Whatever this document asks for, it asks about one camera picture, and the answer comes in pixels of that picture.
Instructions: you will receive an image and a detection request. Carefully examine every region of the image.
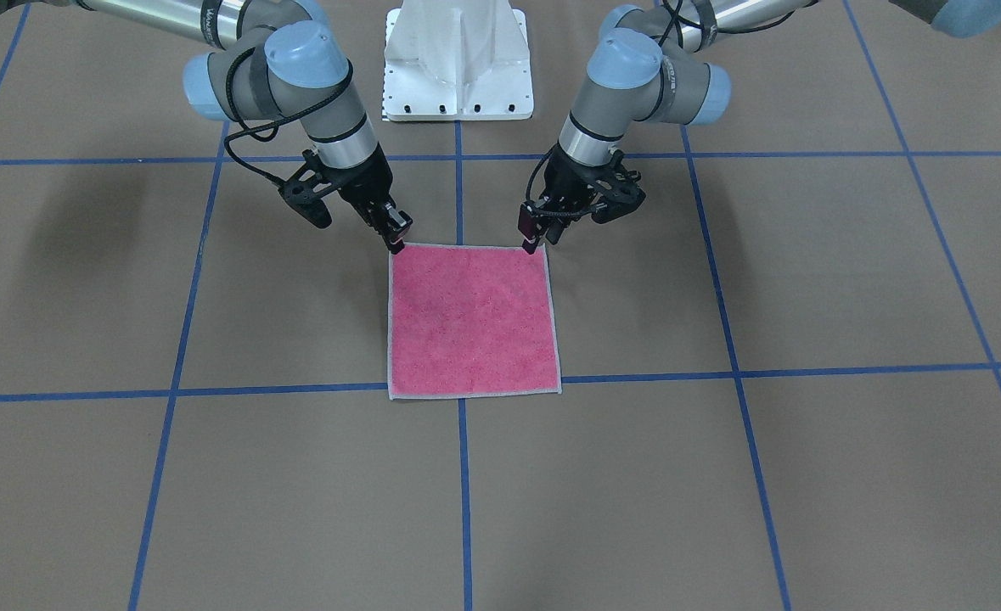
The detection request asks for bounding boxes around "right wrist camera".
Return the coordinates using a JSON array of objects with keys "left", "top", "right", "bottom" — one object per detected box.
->
[{"left": 278, "top": 150, "right": 349, "bottom": 229}]

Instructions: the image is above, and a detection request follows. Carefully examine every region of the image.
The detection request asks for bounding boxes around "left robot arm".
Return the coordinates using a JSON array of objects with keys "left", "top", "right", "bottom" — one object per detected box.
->
[{"left": 517, "top": 1, "right": 812, "bottom": 254}]

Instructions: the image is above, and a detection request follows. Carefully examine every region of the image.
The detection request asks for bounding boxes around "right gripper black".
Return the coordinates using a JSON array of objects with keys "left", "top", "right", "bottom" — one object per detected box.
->
[{"left": 330, "top": 152, "right": 413, "bottom": 255}]

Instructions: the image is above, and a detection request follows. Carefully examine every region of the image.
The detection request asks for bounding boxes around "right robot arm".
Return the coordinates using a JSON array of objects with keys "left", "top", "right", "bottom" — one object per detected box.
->
[{"left": 81, "top": 1, "right": 412, "bottom": 254}]

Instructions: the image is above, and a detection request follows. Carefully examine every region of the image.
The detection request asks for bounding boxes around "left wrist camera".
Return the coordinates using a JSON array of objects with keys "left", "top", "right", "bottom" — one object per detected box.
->
[{"left": 590, "top": 165, "right": 646, "bottom": 224}]

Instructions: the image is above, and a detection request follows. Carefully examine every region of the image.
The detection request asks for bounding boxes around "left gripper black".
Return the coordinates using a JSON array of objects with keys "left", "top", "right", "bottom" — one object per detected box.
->
[{"left": 517, "top": 143, "right": 611, "bottom": 255}]

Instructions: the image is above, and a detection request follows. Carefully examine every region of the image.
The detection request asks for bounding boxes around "pink and grey towel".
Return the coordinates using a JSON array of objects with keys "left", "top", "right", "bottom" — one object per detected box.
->
[{"left": 386, "top": 243, "right": 562, "bottom": 400}]

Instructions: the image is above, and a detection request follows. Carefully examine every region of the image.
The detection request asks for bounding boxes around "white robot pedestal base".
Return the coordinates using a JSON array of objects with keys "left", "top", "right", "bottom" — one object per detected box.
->
[{"left": 381, "top": 1, "right": 535, "bottom": 121}]

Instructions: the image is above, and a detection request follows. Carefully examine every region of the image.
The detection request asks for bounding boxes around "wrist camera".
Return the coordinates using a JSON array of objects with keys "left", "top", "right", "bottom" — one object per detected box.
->
[
  {"left": 590, "top": 165, "right": 646, "bottom": 224},
  {"left": 278, "top": 150, "right": 349, "bottom": 229}
]

